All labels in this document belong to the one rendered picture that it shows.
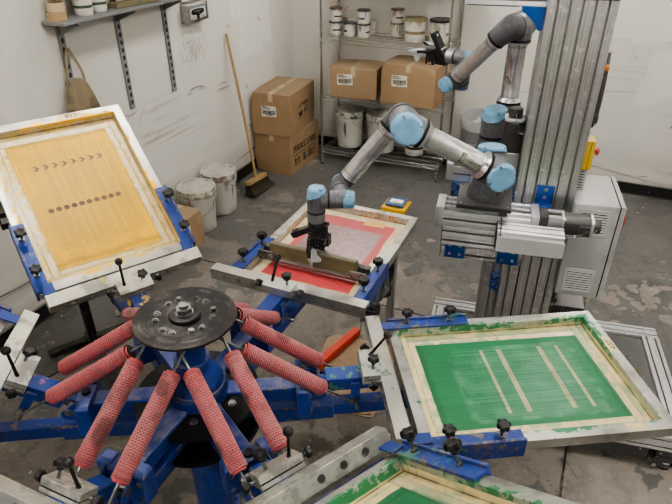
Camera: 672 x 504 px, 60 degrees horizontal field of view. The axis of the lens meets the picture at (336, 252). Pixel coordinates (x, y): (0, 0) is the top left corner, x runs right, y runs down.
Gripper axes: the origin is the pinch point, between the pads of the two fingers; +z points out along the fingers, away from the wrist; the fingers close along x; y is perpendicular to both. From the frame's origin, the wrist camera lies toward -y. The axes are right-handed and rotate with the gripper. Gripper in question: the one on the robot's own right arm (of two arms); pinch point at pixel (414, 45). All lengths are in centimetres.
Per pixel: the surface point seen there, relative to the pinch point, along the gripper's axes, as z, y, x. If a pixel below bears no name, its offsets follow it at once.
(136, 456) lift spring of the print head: -73, 22, -233
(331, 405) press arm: -86, 52, -176
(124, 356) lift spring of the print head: -49, 14, -218
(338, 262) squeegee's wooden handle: -43, 47, -121
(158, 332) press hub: -55, 9, -209
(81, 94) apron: 179, 24, -103
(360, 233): -25, 61, -85
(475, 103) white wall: 80, 133, 219
